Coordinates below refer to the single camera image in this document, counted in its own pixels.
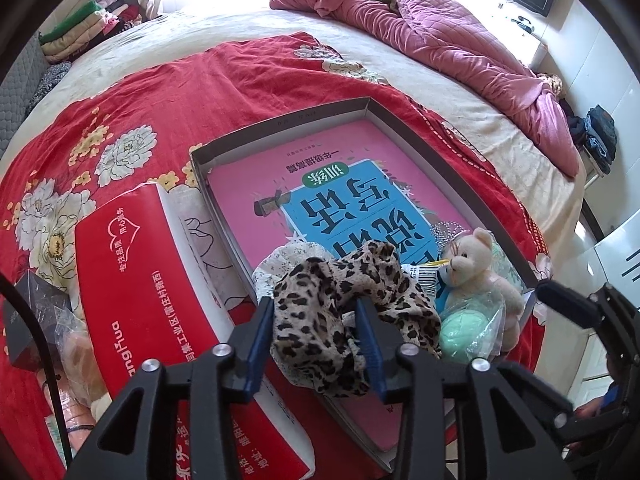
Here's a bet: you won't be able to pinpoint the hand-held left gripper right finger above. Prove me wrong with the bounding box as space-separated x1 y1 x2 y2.
354 297 591 480

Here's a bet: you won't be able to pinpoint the white desk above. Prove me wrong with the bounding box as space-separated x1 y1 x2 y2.
492 0 576 78

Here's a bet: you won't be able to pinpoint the black box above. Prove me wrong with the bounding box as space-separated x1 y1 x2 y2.
2 272 73 372

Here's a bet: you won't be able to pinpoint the pink book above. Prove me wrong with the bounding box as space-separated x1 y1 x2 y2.
206 119 501 453

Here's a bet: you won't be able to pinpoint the dark clothes on chair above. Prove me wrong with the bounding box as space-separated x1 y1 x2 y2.
567 105 618 176

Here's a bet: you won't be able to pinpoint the dark patterned pillow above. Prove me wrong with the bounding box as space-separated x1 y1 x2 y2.
25 60 73 116

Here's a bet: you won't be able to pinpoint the red floral blanket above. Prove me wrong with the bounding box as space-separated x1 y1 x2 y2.
0 31 551 480

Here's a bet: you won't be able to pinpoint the white green soft pack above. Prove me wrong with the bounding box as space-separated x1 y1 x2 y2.
42 412 71 461

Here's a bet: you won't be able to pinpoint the cream teddy bear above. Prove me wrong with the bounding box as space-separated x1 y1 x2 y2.
440 227 526 353

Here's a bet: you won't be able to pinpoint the grey lace scrunchie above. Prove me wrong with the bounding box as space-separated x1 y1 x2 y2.
251 241 341 306

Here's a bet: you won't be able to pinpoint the white cabinet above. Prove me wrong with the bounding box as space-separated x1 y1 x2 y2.
545 215 640 391

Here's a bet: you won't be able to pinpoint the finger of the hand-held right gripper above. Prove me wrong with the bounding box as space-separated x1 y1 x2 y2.
536 280 603 330

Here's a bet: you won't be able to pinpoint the stack of folded clothes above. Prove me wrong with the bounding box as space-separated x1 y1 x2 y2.
39 0 153 63

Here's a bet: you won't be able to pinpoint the black cable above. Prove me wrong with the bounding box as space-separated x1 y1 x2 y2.
0 272 73 466

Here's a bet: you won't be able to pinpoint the green sponge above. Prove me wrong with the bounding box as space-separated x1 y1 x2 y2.
439 280 506 366

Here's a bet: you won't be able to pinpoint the grey cardboard box tray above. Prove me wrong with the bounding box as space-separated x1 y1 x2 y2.
189 96 541 473

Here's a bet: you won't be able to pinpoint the pink wrapped pack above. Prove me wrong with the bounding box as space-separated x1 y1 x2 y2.
45 305 113 431

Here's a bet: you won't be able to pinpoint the red tissue pack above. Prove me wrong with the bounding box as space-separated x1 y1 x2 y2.
74 182 321 480

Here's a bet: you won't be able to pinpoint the pink quilt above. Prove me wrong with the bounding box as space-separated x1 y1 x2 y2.
270 0 581 178

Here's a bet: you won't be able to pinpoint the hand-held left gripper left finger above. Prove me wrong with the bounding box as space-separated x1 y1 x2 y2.
65 297 276 480

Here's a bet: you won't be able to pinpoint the leopard print scrunchie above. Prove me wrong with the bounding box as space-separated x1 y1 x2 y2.
270 240 443 398

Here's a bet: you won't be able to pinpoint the yellow barcode packet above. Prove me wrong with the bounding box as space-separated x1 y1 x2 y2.
407 257 453 293

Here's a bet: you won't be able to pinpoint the grey quilted sofa back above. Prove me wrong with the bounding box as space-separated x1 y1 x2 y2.
0 35 48 161

